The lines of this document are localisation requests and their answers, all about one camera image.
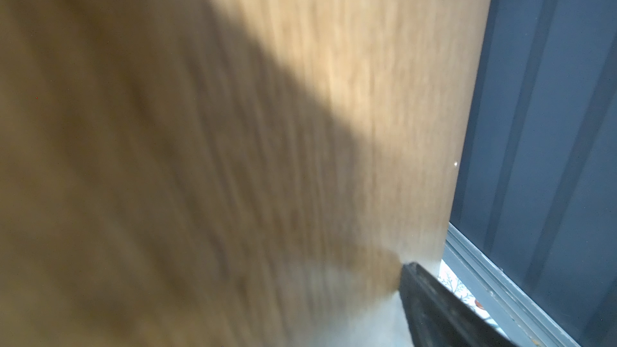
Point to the floral table mat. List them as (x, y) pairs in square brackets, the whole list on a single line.
[(462, 294)]

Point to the grey metal frame rail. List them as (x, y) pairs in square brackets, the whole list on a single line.
[(497, 299)]

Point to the wooden shelf unit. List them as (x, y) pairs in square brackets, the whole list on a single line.
[(227, 172)]

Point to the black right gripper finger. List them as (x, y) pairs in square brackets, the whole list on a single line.
[(436, 317)]

